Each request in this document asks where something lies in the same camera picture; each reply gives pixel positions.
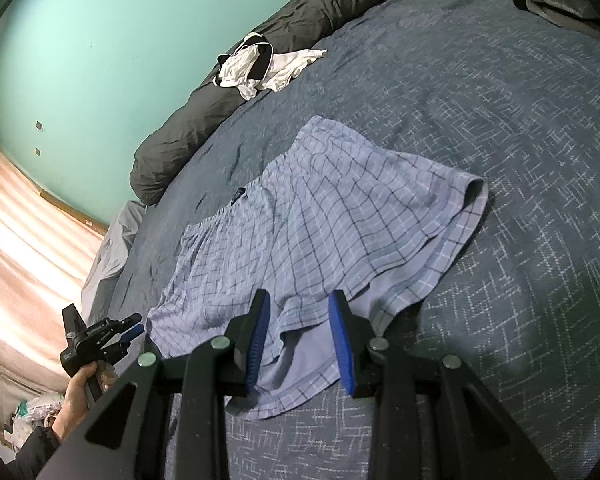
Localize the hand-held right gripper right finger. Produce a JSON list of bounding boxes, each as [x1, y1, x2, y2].
[[328, 290, 561, 480]]

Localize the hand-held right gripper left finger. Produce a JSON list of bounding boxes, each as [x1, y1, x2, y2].
[[37, 289, 272, 480]]

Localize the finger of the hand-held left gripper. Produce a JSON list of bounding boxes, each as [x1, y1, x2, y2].
[[104, 312, 144, 334], [119, 323, 146, 347]]

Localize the blue plaid shorts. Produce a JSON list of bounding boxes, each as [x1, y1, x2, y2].
[[146, 115, 490, 421]]

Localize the person's left forearm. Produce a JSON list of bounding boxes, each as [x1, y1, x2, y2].
[[2, 424, 63, 480]]

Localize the person's left hand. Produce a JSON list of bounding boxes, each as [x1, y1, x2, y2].
[[52, 363, 116, 441]]

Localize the light grey bed sheet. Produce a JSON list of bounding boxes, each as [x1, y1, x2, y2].
[[80, 200, 147, 328]]

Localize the floor clutter of packets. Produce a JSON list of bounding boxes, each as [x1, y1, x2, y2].
[[0, 390, 67, 447]]

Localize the dark grey rolled duvet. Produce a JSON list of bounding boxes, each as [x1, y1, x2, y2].
[[130, 0, 461, 207]]

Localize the white and black garment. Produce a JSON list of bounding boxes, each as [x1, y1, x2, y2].
[[212, 32, 328, 101]]

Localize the blue-grey bed blanket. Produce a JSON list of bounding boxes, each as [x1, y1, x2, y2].
[[82, 0, 600, 480]]

